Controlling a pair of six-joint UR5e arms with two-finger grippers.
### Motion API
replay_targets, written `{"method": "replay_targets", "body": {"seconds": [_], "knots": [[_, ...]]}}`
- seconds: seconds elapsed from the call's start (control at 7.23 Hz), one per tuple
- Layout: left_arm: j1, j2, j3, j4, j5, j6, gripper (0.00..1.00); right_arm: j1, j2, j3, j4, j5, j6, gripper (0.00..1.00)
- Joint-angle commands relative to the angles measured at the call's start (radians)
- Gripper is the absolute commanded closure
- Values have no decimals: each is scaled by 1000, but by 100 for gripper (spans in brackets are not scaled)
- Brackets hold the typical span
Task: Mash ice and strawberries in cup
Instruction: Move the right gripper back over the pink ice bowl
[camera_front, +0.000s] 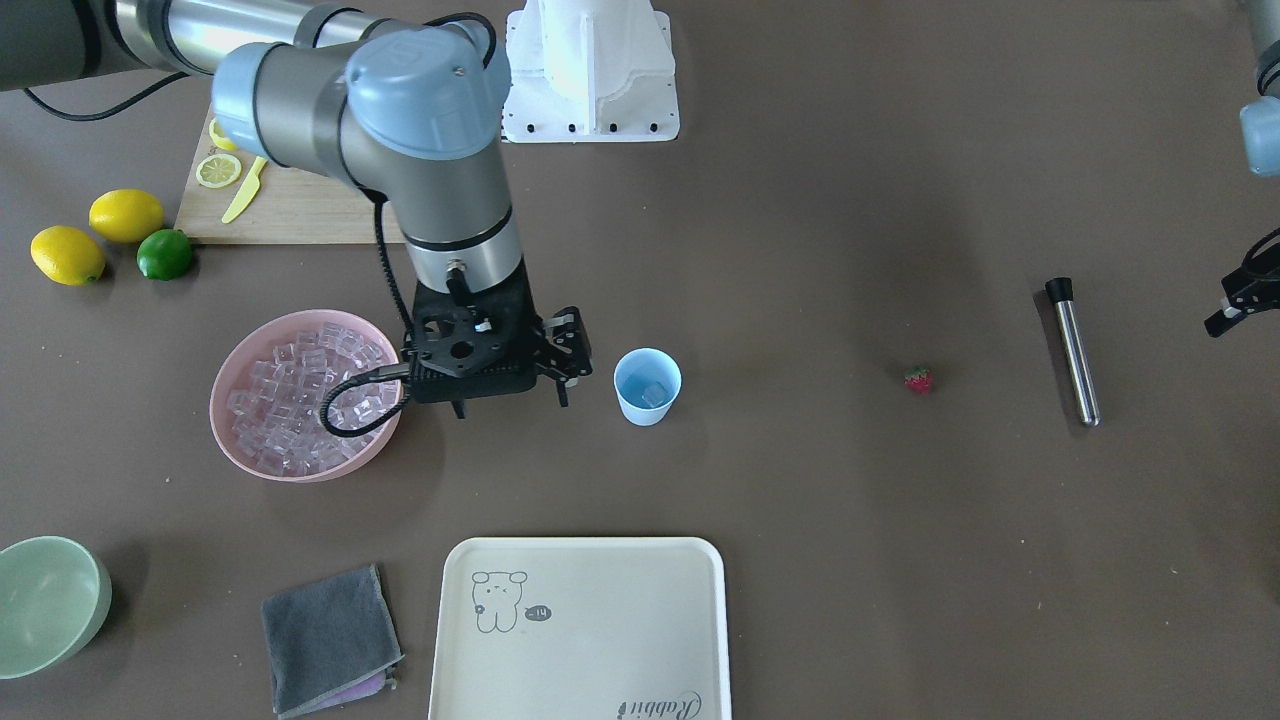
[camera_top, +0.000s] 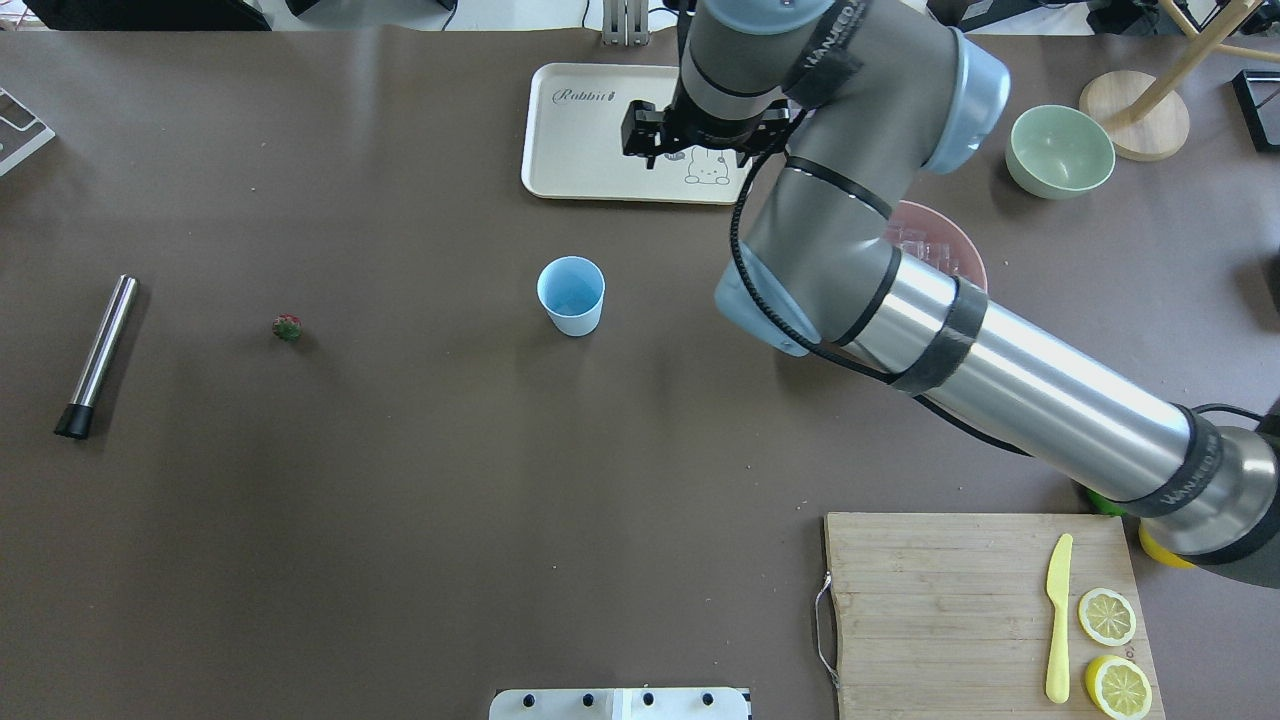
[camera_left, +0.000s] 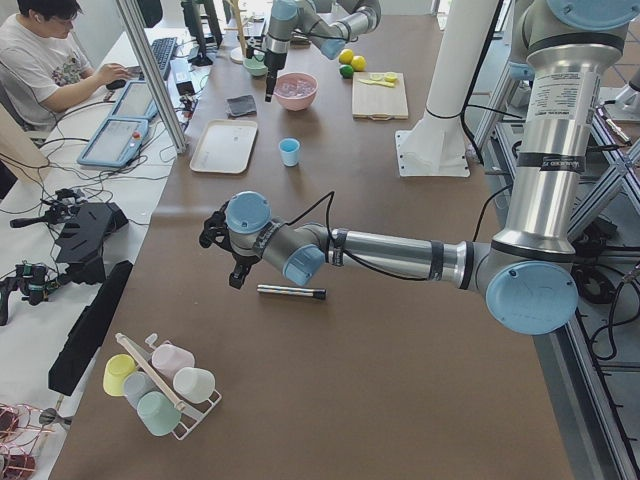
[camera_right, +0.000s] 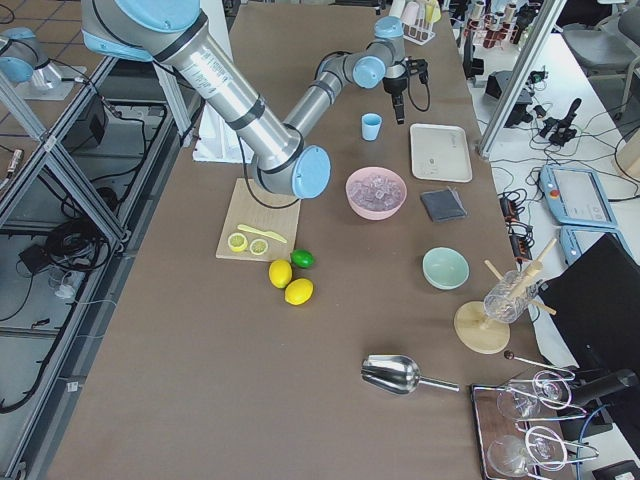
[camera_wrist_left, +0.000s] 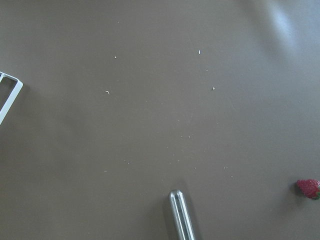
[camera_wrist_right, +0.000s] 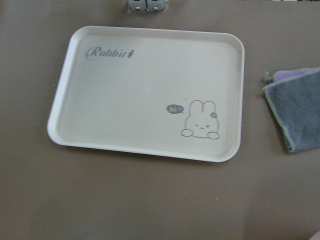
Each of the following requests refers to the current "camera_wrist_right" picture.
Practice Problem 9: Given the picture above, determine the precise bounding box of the cream rabbit tray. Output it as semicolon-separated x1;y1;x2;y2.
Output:
47;26;245;162

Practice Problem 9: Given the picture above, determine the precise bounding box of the aluminium frame post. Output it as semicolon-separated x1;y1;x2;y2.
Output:
127;0;168;12

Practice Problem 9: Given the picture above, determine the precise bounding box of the grey folded cloth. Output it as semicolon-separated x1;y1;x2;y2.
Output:
262;67;320;153

